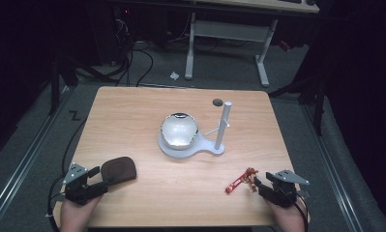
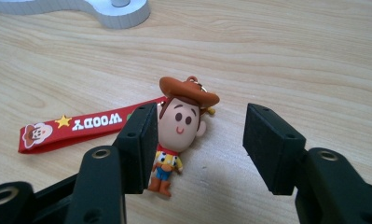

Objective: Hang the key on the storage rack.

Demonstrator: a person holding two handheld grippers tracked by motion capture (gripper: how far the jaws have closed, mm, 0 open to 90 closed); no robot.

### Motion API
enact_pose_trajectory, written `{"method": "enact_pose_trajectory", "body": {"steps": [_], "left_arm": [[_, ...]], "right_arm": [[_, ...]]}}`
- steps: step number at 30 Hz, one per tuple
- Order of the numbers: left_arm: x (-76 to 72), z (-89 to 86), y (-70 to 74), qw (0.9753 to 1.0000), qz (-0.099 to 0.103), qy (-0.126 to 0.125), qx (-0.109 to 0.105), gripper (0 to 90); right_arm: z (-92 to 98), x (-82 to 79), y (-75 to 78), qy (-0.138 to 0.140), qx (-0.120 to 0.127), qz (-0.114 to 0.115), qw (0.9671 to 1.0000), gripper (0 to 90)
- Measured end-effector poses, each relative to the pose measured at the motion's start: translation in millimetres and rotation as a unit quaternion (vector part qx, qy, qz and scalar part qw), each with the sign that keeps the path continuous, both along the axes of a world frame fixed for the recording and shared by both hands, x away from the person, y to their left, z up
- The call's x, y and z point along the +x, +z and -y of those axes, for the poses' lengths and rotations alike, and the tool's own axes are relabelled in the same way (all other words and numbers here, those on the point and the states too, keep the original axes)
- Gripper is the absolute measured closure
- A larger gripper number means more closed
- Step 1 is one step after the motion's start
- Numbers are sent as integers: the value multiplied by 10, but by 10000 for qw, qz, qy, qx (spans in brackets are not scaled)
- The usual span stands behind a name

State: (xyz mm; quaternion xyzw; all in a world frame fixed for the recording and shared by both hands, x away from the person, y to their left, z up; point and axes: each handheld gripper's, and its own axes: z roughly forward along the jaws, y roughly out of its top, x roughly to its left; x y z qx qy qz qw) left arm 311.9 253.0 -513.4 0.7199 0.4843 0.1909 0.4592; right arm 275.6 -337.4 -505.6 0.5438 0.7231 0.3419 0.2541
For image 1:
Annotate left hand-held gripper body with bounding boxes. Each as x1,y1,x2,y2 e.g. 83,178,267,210
62,162,97,206

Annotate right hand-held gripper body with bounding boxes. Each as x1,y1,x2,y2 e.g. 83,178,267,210
259,168,311,208

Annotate red snack packet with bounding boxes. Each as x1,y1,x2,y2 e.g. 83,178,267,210
224,166,259,195

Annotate dark brown oval pad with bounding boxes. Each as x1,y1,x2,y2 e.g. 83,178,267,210
101,156,138,187

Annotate person's left hand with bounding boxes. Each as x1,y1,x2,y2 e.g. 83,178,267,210
59,192,104,232

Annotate person's right hand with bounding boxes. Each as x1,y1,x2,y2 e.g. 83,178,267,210
266,196,309,232

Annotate white stand with pole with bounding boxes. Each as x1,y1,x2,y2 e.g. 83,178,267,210
157,101,233,160

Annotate black metal stand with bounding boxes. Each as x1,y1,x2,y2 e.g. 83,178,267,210
268,61,331,137
47,52,82,116

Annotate shiny metal bowl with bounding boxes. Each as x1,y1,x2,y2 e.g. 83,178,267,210
160,112,200,150

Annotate white metal-legged desk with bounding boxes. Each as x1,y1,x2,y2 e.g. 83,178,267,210
184,0,320,88

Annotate left hand-held gripper cable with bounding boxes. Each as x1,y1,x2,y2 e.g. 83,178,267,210
46,175,67,232

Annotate hand-held gripper cable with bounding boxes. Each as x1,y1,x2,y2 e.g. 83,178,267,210
46,175,67,232
293,191,310,232

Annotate right hand-held gripper cable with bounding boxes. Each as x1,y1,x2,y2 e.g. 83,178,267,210
293,191,310,232

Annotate black cable beside table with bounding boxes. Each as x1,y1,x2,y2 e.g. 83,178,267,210
61,117,88,177

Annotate metal floor rail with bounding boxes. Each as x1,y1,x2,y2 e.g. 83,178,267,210
301,103,365,232
0,86,76,224

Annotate bundle of black floor cables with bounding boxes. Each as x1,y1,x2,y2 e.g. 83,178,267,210
113,15,155,88

